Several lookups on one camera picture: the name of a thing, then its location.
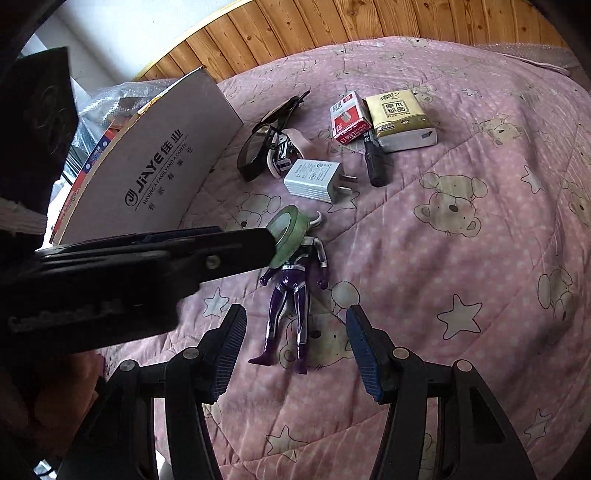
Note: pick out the white cardboard box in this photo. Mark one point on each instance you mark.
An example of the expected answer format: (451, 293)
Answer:
(152, 175)

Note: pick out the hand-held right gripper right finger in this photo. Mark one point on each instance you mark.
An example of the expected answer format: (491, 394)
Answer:
(364, 355)

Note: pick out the white charger plug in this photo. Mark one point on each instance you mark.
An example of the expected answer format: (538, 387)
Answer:
(307, 180)

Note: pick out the red dice print box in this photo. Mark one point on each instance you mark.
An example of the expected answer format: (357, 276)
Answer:
(99, 147)

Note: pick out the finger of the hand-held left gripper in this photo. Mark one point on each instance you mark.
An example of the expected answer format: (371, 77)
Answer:
(231, 261)
(161, 239)

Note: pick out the green tape roll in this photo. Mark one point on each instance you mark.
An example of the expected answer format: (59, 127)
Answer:
(291, 221)

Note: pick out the red white small box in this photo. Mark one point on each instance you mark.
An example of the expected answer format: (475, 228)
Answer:
(348, 117)

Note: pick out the pink bear print blanket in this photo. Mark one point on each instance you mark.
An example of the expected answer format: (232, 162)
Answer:
(452, 258)

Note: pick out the black marker pen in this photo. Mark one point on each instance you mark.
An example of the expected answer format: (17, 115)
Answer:
(375, 161)

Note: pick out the black sunglasses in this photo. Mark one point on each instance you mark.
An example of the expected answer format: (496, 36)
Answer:
(254, 150)

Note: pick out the clear bubble wrap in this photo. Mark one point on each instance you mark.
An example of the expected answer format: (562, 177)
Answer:
(111, 99)

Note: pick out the white power bank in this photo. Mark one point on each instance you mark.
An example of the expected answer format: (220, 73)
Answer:
(413, 141)

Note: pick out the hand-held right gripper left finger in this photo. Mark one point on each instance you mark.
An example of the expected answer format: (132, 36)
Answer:
(228, 355)

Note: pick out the purple toy figure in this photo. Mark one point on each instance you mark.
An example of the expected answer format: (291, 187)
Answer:
(291, 286)

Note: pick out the yellow tissue pack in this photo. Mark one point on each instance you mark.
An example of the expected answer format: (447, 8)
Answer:
(395, 113)

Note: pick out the wooden headboard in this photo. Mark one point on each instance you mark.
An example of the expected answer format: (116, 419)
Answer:
(323, 23)

